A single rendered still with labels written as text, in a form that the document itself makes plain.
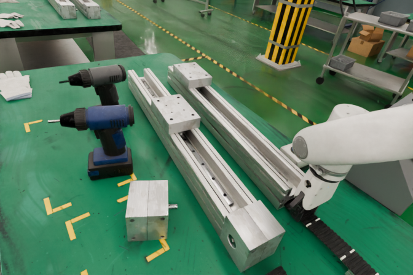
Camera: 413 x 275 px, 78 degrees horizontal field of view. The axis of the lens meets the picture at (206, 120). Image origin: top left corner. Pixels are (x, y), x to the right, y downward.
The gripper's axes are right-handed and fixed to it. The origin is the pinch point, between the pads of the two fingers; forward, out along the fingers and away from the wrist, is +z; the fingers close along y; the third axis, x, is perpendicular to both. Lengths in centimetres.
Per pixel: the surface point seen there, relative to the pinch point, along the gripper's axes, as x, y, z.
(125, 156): 34, -39, -4
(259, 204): 3.3, -15.1, -6.6
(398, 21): 121, 271, -12
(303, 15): 223, 244, 7
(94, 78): 57, -41, -17
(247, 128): 30.6, 2.4, -5.1
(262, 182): 12.1, -4.8, -0.3
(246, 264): -4.6, -23.3, -0.4
